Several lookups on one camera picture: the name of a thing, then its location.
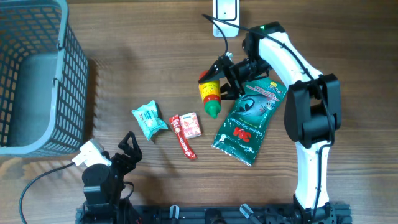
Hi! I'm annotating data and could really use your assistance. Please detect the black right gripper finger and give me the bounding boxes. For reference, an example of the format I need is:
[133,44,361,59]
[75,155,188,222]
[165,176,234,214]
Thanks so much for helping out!
[220,83,245,100]
[198,56,234,83]

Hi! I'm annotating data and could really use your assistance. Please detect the red sauce bottle green cap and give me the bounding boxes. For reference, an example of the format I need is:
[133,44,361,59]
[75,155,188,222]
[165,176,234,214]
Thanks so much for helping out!
[198,80,221,119]

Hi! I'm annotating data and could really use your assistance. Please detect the green 3M gloves packet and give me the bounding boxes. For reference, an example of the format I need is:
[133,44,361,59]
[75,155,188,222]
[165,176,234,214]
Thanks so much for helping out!
[212,78,287,166]

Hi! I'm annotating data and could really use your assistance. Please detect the pale teal tissue packet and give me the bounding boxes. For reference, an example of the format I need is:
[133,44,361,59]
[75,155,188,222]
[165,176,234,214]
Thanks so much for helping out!
[131,100,168,141]

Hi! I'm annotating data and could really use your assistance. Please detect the red Nescafe stick sachet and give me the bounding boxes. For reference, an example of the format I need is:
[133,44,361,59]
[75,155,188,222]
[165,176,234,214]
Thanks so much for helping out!
[169,114,197,160]

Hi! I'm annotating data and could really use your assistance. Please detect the red white small packet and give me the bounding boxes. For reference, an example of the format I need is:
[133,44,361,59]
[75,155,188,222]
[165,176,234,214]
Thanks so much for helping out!
[179,112,201,139]

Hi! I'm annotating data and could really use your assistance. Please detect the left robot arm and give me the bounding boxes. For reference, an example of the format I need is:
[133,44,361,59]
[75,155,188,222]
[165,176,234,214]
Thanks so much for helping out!
[75,131,142,224]

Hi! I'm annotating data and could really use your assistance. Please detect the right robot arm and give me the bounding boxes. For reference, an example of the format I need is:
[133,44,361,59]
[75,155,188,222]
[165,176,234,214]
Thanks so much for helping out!
[198,22,341,223]

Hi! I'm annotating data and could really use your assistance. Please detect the white barcode scanner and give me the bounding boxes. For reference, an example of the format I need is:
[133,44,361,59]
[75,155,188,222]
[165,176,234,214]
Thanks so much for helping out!
[213,0,240,37]

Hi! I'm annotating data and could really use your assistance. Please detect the grey plastic mesh basket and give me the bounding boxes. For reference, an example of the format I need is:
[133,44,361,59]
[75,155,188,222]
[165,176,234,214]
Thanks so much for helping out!
[1,1,89,157]

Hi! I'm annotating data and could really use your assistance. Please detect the black right camera cable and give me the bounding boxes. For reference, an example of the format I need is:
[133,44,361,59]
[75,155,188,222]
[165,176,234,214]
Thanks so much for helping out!
[201,13,336,218]

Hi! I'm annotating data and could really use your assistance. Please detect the black camera cable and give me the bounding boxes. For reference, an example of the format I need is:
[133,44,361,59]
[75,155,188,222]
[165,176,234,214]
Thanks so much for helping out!
[201,13,336,218]
[18,161,77,224]

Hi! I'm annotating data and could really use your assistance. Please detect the black left camera cable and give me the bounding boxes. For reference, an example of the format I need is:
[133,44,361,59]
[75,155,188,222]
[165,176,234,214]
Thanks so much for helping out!
[18,161,77,224]

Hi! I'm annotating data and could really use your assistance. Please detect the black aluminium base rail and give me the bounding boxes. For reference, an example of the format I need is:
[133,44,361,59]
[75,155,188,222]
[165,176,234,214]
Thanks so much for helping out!
[75,203,353,224]

